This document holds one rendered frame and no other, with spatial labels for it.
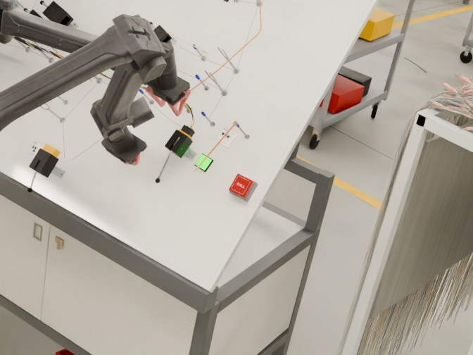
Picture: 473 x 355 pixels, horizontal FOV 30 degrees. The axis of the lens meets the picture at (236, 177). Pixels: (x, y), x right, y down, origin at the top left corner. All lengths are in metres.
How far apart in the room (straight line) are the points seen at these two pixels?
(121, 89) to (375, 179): 3.34
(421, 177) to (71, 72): 1.05
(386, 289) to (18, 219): 1.12
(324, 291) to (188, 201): 1.68
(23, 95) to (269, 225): 1.32
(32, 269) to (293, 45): 1.06
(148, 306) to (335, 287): 1.64
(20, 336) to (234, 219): 1.35
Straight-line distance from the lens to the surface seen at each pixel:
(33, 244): 2.75
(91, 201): 2.51
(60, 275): 2.72
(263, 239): 2.69
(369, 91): 5.74
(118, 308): 2.60
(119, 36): 1.61
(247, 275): 2.51
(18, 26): 2.15
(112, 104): 1.90
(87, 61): 1.61
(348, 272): 4.13
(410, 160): 2.17
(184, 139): 2.35
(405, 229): 2.39
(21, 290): 2.88
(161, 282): 2.38
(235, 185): 2.32
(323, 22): 2.48
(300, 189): 4.71
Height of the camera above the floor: 2.21
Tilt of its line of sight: 28 degrees down
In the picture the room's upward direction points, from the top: 12 degrees clockwise
